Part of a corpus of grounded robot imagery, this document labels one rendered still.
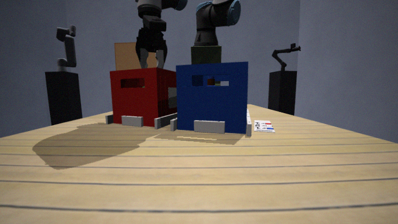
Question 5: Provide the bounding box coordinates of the white paper pick list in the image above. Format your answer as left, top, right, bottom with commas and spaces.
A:
254, 120, 275, 133

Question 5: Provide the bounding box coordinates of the red crate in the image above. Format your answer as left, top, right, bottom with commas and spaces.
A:
110, 67, 177, 127

